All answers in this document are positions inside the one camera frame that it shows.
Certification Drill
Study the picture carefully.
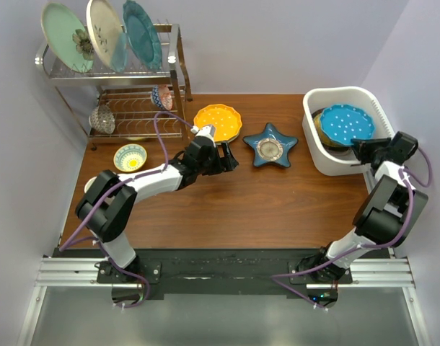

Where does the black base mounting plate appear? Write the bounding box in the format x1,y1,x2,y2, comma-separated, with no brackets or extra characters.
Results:
97,247,354,302

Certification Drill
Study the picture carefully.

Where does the yellow blue patterned bowl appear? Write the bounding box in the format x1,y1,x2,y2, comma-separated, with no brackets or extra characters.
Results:
113,143,147,173

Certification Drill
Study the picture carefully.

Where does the blue orange patterned bowl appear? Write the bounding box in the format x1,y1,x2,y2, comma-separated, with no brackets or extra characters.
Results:
151,84,173,111

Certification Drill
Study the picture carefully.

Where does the mint green flower plate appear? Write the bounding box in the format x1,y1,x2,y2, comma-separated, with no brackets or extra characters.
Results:
41,2,94,74

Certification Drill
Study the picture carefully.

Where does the teal scalloped plate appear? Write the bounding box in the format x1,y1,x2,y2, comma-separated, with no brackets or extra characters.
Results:
123,1,162,72

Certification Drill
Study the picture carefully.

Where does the small light blue plate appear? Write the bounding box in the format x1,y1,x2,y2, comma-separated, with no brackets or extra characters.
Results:
110,32,128,73

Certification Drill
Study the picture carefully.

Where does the bright blue dotted plate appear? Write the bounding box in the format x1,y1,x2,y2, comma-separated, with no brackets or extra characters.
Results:
320,104,375,146

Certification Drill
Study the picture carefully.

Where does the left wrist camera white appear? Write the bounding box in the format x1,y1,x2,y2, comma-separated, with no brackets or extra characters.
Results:
190,124,216,144

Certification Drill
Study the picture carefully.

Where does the black rimmed cream plate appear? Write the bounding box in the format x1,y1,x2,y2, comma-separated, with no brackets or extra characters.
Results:
312,110,354,156

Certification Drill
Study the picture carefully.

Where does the cream ceramic mug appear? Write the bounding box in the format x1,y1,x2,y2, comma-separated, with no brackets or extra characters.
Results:
84,177,96,193

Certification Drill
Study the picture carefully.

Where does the grey patterned bowl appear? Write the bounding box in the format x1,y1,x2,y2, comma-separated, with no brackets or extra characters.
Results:
88,105,115,135

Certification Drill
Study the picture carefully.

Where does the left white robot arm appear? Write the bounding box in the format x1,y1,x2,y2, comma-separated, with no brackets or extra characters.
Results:
75,136,239,283

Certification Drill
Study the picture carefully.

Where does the clear glass plate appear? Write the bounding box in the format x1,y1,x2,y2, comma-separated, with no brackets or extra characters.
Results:
257,138,283,161

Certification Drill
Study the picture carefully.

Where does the orange dotted plate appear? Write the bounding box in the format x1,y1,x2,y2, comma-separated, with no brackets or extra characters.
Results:
193,104,242,133

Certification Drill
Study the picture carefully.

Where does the yellow woven pattern plate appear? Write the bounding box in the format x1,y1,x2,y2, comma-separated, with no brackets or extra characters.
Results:
312,110,330,146

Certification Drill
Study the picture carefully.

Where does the white plate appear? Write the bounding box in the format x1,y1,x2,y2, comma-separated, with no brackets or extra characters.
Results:
213,130,239,146

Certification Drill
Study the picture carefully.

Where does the metal dish rack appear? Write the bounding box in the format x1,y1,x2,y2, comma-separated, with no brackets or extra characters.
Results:
35,23,193,149

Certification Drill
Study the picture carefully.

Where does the cream floral plate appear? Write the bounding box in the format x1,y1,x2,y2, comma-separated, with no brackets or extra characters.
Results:
86,0,124,70

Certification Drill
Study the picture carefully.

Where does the dark blue scalloped plate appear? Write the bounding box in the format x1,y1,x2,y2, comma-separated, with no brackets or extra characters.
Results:
242,123,299,169

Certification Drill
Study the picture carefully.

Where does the white plastic bin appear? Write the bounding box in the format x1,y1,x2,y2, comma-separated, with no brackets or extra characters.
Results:
302,86,394,176

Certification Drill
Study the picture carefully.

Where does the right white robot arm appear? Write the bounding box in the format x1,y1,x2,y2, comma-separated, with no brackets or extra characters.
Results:
295,131,428,283

